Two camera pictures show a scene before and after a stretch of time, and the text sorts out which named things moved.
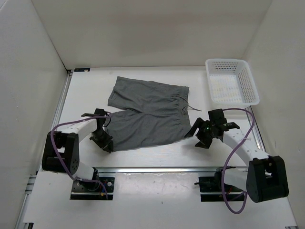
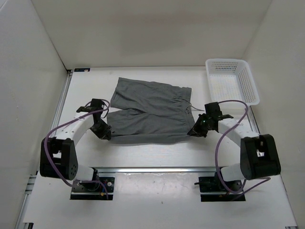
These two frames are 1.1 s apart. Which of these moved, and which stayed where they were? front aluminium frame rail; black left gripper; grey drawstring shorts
Moved: black left gripper
Stayed: front aluminium frame rail; grey drawstring shorts
